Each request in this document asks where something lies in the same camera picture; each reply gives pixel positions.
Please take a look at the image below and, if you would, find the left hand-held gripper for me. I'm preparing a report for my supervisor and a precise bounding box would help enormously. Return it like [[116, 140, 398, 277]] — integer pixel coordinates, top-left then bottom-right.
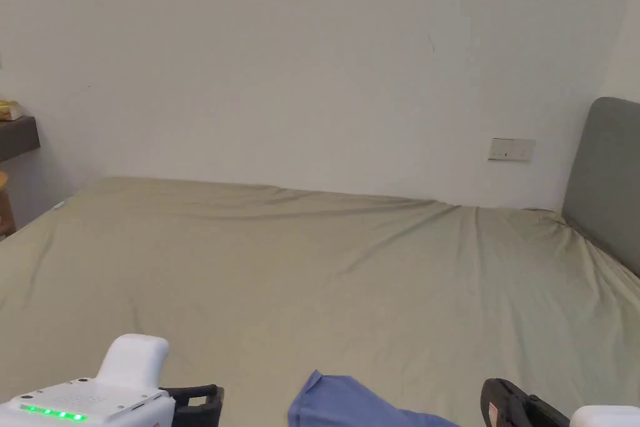
[[0, 333, 225, 427]]

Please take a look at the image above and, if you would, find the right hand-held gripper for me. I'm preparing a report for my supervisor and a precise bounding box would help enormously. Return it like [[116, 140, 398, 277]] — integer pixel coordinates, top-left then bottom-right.
[[479, 377, 640, 427]]

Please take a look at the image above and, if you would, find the blue garment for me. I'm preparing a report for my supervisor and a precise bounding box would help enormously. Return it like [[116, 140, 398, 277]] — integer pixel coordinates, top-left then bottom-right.
[[287, 369, 462, 427]]

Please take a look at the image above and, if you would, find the bed with beige sheet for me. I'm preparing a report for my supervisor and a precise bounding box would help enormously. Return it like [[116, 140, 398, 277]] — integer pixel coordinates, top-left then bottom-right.
[[0, 176, 640, 427]]

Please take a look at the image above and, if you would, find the grey padded headboard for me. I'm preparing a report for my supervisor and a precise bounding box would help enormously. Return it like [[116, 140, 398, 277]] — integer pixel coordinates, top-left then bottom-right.
[[561, 96, 640, 279]]

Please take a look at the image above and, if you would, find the wooden stool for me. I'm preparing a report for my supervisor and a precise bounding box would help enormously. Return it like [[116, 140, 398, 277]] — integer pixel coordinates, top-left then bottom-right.
[[0, 171, 16, 241]]

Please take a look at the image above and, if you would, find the white wall switch panel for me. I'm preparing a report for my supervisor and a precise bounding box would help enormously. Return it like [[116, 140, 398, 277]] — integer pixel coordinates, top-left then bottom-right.
[[487, 138, 537, 163]]

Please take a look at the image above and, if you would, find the dark wall shelf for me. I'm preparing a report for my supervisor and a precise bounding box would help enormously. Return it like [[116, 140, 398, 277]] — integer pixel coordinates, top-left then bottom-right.
[[0, 99, 41, 163]]

